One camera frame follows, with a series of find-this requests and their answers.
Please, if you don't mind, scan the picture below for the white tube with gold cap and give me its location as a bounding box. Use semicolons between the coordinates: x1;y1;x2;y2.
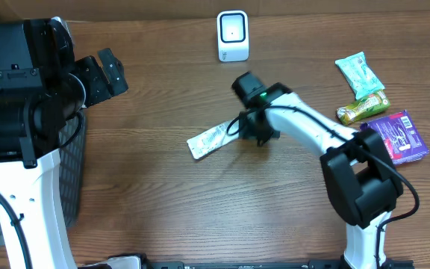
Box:
187;120;239;160

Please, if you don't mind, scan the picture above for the green yellow snack pouch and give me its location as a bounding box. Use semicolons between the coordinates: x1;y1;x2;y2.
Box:
336;90;390;126

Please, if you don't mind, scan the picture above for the teal snack packet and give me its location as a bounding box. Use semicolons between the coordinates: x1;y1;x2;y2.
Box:
334;52;384;100

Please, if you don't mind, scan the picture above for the purple snack packet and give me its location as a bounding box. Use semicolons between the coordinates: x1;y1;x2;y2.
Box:
360;110;429;165

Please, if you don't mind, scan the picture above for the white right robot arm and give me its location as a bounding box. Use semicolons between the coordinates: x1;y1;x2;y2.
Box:
227;72;403;268

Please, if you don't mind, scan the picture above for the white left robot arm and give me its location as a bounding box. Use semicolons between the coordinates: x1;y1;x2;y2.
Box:
0;17;128;268

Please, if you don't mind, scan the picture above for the white barcode scanner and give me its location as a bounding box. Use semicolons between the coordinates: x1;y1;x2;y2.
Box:
216;10;249;62

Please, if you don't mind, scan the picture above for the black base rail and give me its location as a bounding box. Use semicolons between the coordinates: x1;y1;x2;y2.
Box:
82;253;414;269

